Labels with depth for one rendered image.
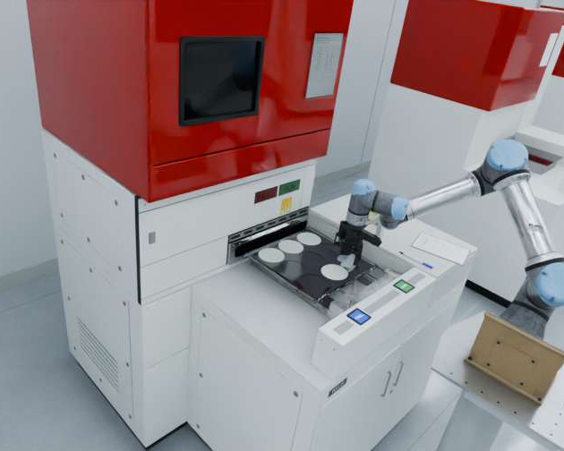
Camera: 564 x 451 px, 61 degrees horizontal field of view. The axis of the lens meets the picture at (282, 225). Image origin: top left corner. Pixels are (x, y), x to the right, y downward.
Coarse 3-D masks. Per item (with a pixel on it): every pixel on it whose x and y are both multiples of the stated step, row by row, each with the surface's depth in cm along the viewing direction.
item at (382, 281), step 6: (378, 282) 177; (384, 282) 178; (366, 288) 173; (372, 288) 173; (378, 288) 174; (360, 294) 169; (366, 294) 170; (348, 306) 162; (330, 312) 159; (330, 318) 159
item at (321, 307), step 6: (252, 264) 188; (264, 270) 183; (270, 276) 182; (282, 282) 178; (288, 288) 176; (300, 294) 172; (306, 300) 171; (312, 306) 169; (318, 306) 167; (324, 306) 166; (324, 312) 166
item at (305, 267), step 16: (256, 256) 179; (288, 256) 182; (304, 256) 183; (320, 256) 185; (336, 256) 186; (288, 272) 173; (304, 272) 174; (320, 272) 175; (352, 272) 177; (304, 288) 165; (320, 288) 166
